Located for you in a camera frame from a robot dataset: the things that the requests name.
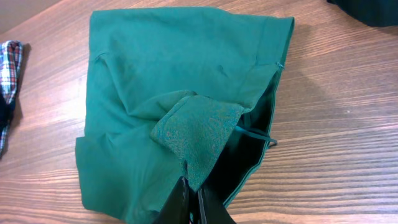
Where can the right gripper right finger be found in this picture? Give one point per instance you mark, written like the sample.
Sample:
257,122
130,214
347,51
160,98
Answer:
211,209

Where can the green cloth garment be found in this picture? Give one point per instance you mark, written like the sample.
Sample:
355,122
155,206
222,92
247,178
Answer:
176,92

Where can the black crumpled garment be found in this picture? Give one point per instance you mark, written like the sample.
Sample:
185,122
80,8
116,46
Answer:
373,13

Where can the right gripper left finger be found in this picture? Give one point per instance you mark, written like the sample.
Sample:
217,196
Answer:
176,208

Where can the red plaid shirt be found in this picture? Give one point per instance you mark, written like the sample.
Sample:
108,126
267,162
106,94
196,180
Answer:
11,62

